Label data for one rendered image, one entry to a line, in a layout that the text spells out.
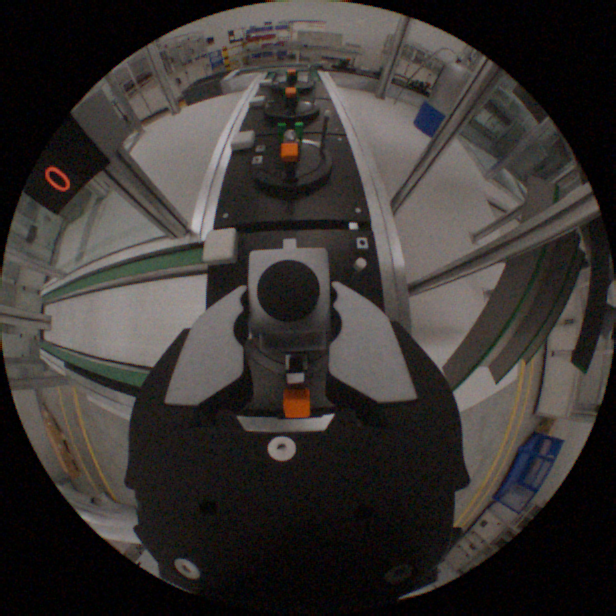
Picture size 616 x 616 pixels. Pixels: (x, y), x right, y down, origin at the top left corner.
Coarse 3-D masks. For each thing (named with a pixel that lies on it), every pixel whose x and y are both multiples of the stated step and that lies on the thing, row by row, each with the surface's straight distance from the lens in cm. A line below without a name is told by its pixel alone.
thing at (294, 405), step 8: (296, 360) 21; (296, 368) 19; (288, 376) 15; (296, 376) 15; (304, 376) 15; (288, 384) 16; (296, 384) 16; (304, 384) 16; (288, 392) 16; (296, 392) 16; (304, 392) 16; (288, 400) 15; (296, 400) 15; (304, 400) 15; (288, 408) 16; (296, 408) 16; (304, 408) 16; (288, 416) 16; (296, 416) 16; (304, 416) 16
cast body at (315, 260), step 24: (288, 240) 16; (264, 264) 11; (288, 264) 10; (312, 264) 11; (264, 288) 9; (288, 288) 9; (312, 288) 9; (264, 312) 10; (288, 312) 9; (312, 312) 10; (264, 336) 13; (288, 336) 13; (312, 336) 13
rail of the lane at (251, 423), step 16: (64, 368) 78; (80, 368) 75; (80, 384) 65; (96, 384) 54; (112, 384) 52; (128, 384) 51; (112, 400) 49; (128, 400) 43; (240, 416) 29; (256, 416) 29; (272, 416) 29; (320, 416) 27
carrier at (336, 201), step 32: (256, 160) 34; (320, 160) 35; (352, 160) 40; (224, 192) 35; (256, 192) 33; (288, 192) 32; (320, 192) 33; (352, 192) 34; (224, 224) 31; (256, 224) 30; (288, 224) 30; (320, 224) 30
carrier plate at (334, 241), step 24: (240, 240) 29; (264, 240) 28; (312, 240) 28; (336, 240) 28; (240, 264) 27; (336, 264) 27; (216, 288) 28; (360, 288) 26; (384, 312) 27; (264, 384) 26; (312, 384) 25; (264, 408) 27; (312, 408) 27
